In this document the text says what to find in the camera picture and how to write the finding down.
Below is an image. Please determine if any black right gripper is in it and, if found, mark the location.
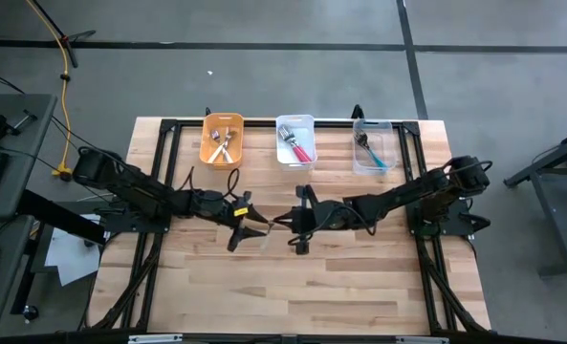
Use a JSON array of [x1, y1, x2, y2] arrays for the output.
[[273, 184, 361, 255]]

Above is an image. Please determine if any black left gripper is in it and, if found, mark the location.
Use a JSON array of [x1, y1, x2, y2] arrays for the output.
[[190, 189, 272, 253]]

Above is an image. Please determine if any red-handled fork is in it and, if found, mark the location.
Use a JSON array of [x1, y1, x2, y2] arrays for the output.
[[278, 124, 314, 164], [282, 128, 313, 163]]

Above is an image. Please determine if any pink-handled fork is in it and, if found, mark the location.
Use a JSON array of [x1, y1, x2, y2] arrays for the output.
[[277, 124, 308, 161]]

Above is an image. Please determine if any white plastic bin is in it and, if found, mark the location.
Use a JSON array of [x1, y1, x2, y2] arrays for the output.
[[275, 114, 318, 173]]

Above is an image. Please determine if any yellow plastic bin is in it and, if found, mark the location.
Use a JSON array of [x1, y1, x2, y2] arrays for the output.
[[199, 112, 246, 171]]

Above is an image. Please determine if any clear plastic bin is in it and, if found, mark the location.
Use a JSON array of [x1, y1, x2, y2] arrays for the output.
[[352, 118, 399, 177]]

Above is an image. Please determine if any white paper sheet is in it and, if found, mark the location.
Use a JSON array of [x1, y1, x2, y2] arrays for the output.
[[43, 213, 108, 288]]

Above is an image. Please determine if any grey desk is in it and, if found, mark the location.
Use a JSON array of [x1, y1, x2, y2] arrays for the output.
[[0, 93, 58, 338]]

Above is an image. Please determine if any dark metal side table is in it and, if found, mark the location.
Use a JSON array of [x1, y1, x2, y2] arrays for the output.
[[502, 123, 567, 279]]

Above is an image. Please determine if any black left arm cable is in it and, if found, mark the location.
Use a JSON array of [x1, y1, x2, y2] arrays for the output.
[[176, 165, 242, 202]]

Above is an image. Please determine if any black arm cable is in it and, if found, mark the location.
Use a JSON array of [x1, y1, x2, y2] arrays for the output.
[[287, 203, 378, 247], [176, 165, 242, 202]]

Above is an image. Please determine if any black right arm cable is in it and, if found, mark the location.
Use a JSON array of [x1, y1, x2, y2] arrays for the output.
[[287, 203, 378, 247]]

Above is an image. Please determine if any black table frame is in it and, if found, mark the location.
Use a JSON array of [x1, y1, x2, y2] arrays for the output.
[[86, 117, 492, 335]]

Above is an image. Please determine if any yellow cable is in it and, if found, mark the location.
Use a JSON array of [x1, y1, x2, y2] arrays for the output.
[[24, 0, 75, 181]]

